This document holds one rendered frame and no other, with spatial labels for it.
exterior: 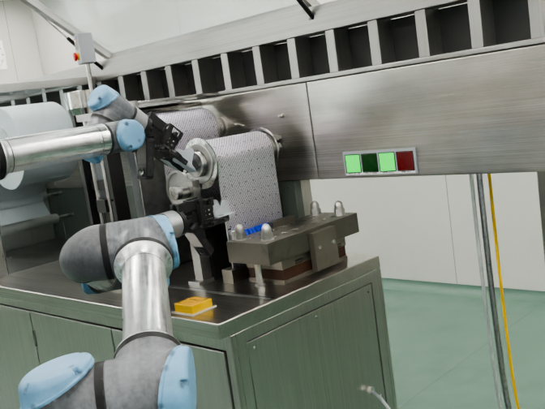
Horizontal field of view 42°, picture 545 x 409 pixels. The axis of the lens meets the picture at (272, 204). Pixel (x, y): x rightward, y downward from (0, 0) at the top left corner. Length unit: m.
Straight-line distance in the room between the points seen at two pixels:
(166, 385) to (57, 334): 1.36
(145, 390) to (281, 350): 0.81
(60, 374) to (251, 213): 1.12
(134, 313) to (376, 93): 1.05
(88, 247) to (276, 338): 0.61
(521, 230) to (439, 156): 2.61
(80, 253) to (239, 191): 0.74
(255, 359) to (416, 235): 3.18
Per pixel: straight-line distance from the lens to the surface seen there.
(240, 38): 2.37
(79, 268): 1.48
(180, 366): 1.11
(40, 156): 1.63
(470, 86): 1.88
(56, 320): 2.42
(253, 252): 1.92
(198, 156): 2.03
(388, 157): 2.02
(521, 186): 4.45
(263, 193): 2.15
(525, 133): 1.83
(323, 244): 2.02
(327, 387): 2.04
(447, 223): 4.74
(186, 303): 1.83
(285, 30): 2.23
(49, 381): 1.11
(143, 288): 1.30
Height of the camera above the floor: 1.40
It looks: 8 degrees down
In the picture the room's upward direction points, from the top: 8 degrees counter-clockwise
